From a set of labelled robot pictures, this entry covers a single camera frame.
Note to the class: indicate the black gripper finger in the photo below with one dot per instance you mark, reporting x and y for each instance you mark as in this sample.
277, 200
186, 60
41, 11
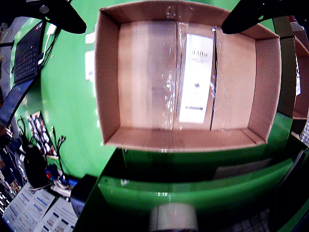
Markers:
253, 14
65, 17

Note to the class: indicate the long white serum box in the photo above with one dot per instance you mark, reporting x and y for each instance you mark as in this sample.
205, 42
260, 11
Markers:
195, 72

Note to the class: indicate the cardboard box with olive flap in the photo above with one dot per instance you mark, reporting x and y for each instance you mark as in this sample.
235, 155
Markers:
303, 72

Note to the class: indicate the large shallow cardboard tray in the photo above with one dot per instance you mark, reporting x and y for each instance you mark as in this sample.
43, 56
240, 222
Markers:
144, 72

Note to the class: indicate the white paper scrap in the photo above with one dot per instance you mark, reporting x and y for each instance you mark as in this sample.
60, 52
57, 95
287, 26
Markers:
90, 38

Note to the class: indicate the white printed label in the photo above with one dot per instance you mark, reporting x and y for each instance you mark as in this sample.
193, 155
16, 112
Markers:
89, 65

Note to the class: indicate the black laptop keyboard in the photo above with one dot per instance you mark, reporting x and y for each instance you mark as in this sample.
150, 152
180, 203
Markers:
26, 58

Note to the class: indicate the black white patterned carton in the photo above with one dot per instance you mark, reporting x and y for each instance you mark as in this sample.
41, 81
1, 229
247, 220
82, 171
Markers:
42, 135

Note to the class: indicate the black rounded device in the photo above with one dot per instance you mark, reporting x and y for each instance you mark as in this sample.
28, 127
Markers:
36, 166

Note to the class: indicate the dark blue case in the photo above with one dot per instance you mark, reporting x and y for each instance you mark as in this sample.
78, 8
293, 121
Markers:
82, 193

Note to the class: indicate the green metal machine housing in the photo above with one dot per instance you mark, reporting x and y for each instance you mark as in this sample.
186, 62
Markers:
193, 193

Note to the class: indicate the white printed leaflet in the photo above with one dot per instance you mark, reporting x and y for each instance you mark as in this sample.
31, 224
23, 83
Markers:
29, 207
60, 217

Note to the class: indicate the white tape roll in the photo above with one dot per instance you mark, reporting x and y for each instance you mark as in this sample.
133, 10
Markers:
172, 217

